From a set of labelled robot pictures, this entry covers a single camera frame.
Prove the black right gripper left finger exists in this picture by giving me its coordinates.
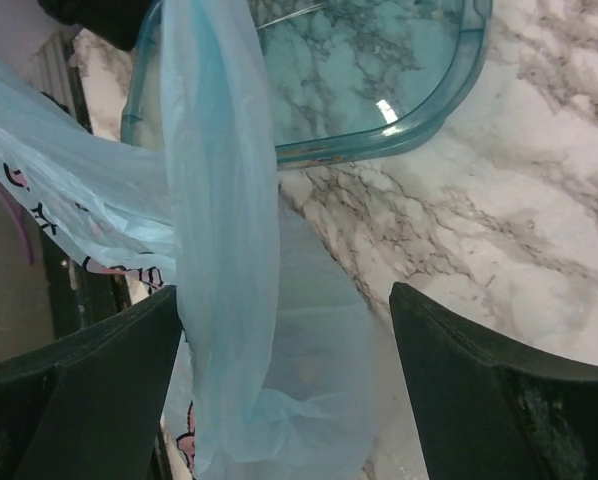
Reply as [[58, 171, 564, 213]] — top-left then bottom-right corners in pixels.
[[0, 287, 181, 479]]

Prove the light blue plastic bag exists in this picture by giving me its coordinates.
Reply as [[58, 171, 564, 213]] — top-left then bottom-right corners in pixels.
[[0, 0, 380, 480]]

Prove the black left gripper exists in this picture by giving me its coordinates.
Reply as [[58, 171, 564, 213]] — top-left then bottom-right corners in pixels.
[[37, 0, 153, 51]]

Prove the teal transparent plastic tray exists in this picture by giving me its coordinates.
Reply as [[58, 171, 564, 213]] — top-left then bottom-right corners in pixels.
[[121, 1, 493, 169]]

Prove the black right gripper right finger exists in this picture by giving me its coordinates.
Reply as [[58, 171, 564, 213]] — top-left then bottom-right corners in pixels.
[[389, 283, 598, 479]]

